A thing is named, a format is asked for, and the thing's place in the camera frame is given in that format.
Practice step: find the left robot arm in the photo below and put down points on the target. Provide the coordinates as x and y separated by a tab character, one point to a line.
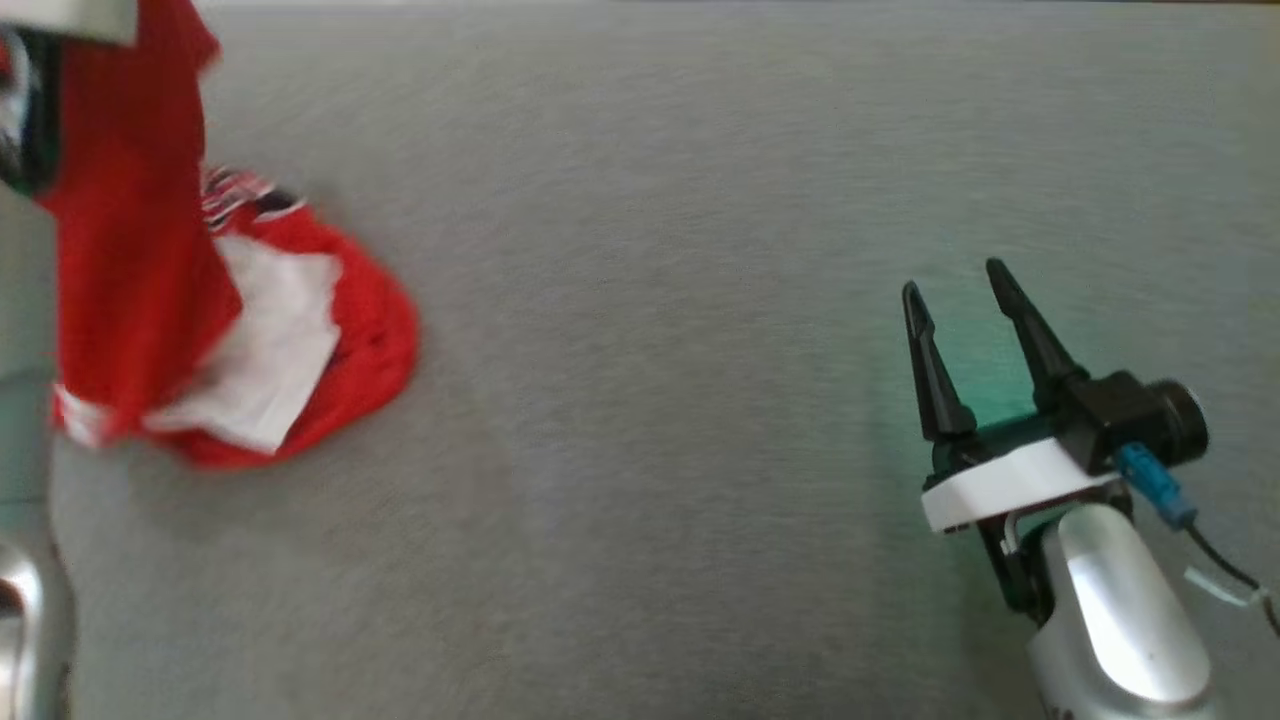
22	640

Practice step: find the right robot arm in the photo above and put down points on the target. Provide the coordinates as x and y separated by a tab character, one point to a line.
1120	620

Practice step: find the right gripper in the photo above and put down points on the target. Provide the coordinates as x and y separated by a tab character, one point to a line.
1000	480

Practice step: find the red and white jersey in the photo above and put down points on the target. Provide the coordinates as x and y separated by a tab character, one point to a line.
130	250

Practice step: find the grey sofa seat cushion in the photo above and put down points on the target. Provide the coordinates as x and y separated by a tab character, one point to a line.
640	350

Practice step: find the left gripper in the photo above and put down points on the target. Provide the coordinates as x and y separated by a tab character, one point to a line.
30	110

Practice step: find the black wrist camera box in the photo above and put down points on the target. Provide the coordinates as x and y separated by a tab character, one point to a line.
1140	415

